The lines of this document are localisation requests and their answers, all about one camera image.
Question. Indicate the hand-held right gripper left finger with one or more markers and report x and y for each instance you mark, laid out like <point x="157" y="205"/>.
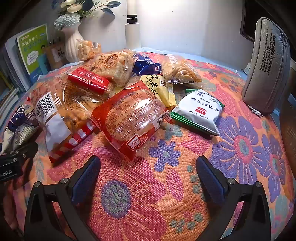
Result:
<point x="85" y="180"/>

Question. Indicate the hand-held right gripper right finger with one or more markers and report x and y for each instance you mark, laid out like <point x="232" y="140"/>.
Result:
<point x="210" y="180"/>

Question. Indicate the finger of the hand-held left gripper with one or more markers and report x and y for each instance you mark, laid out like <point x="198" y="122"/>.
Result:
<point x="27" y="150"/>

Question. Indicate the blue and white patterned packet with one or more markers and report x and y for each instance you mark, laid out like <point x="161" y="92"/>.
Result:
<point x="16" y="129"/>

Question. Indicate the red-white snack packet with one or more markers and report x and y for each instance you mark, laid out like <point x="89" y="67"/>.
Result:
<point x="57" y="115"/>

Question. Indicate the white packet with green edge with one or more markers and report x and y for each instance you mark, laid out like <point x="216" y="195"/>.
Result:
<point x="198" y="113"/>

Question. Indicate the red clear bread packet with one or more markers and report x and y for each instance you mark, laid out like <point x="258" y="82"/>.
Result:
<point x="129" y="120"/>

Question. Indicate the red label cracker packet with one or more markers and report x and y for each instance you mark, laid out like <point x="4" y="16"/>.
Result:
<point x="87" y="81"/>

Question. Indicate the yellow snack packet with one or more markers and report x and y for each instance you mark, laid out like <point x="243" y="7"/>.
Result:
<point x="159" y="92"/>

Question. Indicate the clear bag of small biscuits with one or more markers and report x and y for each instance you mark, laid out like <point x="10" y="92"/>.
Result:
<point x="182" y="70"/>

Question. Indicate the small clear cracker packet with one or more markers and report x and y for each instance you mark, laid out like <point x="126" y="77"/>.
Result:
<point x="86" y="49"/>

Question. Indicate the round rice cake packet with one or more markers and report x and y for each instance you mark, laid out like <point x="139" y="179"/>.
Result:
<point x="113" y="66"/>

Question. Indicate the dark blue snack packet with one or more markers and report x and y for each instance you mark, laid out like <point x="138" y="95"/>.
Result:
<point x="144" y="66"/>

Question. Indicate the floral woven cloth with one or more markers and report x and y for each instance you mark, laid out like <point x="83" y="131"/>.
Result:
<point x="161" y="185"/>

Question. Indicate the stack of books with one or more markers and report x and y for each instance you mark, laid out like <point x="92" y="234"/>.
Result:
<point x="11" y="69"/>

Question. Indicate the green cover book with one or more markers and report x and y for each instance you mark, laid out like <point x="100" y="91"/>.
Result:
<point x="30" y="51"/>

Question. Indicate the white ribbed vase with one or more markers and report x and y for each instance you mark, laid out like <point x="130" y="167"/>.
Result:
<point x="72" y="46"/>

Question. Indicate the grey pencil case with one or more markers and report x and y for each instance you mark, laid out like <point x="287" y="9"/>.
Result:
<point x="263" y="69"/>

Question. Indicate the artificial flower bouquet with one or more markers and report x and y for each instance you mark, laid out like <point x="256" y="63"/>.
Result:
<point x="67" y="20"/>

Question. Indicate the white desk lamp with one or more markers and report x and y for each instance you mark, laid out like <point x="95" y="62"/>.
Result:
<point x="133" y="37"/>

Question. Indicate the black clip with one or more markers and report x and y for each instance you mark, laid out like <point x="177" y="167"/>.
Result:
<point x="131" y="19"/>

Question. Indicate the dark monitor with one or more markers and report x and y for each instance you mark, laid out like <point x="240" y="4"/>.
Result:
<point x="252" y="14"/>

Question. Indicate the wooden picture frame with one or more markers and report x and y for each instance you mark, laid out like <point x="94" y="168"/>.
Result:
<point x="55" y="54"/>

